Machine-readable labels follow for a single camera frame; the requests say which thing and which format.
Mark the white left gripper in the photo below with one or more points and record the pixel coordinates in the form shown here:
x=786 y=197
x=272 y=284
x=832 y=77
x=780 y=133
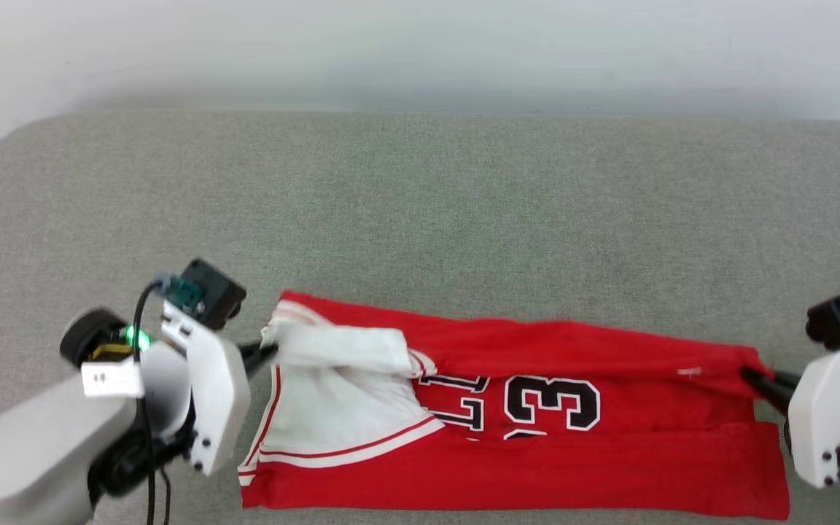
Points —
x=219 y=394

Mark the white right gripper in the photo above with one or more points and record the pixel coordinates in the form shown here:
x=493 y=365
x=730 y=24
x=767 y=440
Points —
x=821 y=408

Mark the red white basketball jersey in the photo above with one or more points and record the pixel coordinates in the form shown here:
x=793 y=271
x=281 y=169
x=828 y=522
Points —
x=609 y=452

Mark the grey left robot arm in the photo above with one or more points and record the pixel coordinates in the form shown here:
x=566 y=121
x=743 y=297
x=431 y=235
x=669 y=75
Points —
x=26 y=452

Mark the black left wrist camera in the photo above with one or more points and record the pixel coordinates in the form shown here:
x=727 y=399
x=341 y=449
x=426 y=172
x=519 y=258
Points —
x=219 y=295

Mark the teal left camera connector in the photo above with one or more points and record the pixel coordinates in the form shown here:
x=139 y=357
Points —
x=183 y=292

